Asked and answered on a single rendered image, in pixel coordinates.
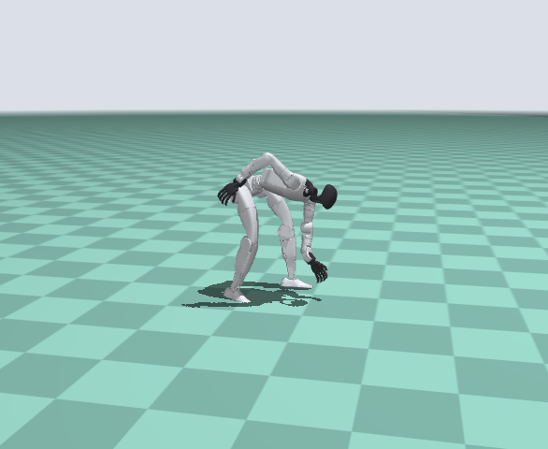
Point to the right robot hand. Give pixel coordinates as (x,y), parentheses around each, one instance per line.
(230,189)

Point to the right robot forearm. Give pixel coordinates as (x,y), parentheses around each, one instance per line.
(251,168)

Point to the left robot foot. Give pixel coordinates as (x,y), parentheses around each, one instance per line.
(294,283)

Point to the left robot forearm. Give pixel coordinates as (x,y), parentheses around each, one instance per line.
(306,245)

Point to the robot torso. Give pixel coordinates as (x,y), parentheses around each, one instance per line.
(271,182)

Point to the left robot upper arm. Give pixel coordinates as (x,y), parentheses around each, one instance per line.
(309,207)

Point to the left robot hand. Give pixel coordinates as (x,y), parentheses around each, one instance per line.
(317,267)

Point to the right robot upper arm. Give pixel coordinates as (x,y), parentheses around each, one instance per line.
(289,178)

